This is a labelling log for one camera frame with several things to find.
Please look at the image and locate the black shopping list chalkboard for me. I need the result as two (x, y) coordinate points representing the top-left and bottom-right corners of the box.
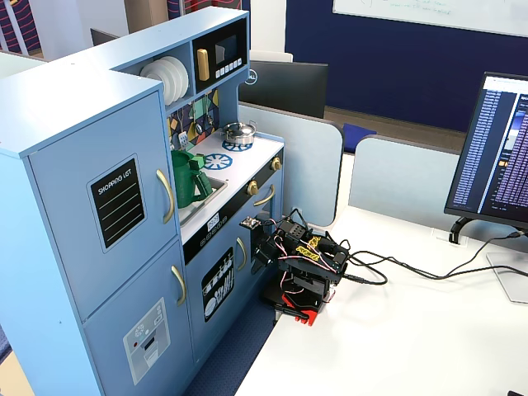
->
(89, 158), (149, 254)

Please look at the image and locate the black Dell monitor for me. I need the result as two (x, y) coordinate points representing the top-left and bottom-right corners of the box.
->
(238, 60), (330, 120)

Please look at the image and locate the blue oven door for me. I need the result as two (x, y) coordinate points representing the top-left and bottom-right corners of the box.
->
(248, 181), (285, 290)

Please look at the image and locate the white whiteboard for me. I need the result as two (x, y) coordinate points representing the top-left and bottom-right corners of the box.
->
(332, 0), (528, 39)

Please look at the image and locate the silver toy sink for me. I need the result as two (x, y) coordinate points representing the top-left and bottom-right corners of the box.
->
(179, 175), (230, 228)

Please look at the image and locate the grey ice dispenser sticker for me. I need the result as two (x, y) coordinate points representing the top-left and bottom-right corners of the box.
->
(122, 297), (172, 387)

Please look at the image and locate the gold oven door handle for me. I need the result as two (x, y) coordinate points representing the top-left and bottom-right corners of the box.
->
(252, 184), (276, 207)

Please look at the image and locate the silver monitor base plate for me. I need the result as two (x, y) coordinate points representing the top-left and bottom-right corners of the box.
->
(485, 251), (528, 305)

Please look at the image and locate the long gold fridge handle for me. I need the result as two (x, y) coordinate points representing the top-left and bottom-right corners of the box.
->
(155, 167), (176, 226)

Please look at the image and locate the gold dishwasher door handle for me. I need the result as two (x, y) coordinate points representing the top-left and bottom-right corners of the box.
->
(235, 236), (248, 272)

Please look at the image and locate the blue dishwasher door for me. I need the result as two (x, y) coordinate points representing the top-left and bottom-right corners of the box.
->
(184, 218), (253, 364)

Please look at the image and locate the silver toy pot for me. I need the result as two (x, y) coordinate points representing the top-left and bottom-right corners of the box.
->
(221, 120), (258, 146)

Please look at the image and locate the red and black robot base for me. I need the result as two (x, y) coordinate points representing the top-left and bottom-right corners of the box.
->
(260, 284), (336, 328)

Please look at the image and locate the green pitcher recipient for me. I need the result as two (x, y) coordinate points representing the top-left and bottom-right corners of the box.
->
(170, 148), (215, 210)

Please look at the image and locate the colourful geometric backsplash panel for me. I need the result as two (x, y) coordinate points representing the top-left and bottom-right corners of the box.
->
(167, 87), (219, 150)

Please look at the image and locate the black cable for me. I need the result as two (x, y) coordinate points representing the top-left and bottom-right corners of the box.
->
(344, 251), (528, 286)
(349, 230), (528, 282)

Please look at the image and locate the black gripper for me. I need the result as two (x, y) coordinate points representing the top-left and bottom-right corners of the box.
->
(250, 229), (286, 274)

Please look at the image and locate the light blue desk divider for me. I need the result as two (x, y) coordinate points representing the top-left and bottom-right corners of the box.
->
(348, 134), (467, 236)
(238, 102), (346, 227)

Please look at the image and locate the white toy plate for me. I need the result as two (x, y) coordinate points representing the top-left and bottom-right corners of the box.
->
(156, 56), (184, 102)
(148, 59), (177, 104)
(164, 54), (191, 100)
(139, 61), (168, 105)

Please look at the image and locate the short gold fridge handle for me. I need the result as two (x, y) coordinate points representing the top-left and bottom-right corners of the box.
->
(170, 264), (187, 307)

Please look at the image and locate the black monitor showing text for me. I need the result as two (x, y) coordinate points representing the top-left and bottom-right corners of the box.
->
(443, 70), (528, 229)

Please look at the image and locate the blue toy kitchen unit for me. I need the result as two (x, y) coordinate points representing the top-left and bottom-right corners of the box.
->
(0, 7), (285, 396)

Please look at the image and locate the tall blue fridge door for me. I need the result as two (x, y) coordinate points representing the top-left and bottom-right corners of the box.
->
(26, 89), (182, 323)

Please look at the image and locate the green round plate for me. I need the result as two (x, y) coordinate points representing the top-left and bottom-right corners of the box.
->
(170, 148), (207, 171)

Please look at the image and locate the black monitor stand leg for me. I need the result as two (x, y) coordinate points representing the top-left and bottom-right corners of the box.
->
(449, 215), (474, 245)

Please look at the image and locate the wooden microwave handle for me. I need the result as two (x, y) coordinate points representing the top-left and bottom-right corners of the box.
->
(196, 48), (210, 82)

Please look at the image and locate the silver pot lid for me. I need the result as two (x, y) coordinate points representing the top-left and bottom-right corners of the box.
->
(222, 121), (255, 136)

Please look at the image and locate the blue seat cushion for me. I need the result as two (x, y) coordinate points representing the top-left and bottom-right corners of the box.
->
(342, 122), (379, 154)

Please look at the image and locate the silver slotted spatula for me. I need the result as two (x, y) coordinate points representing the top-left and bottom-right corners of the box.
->
(176, 105), (189, 148)

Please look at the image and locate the short blue fridge door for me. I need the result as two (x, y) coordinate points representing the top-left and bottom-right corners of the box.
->
(81, 238), (196, 396)

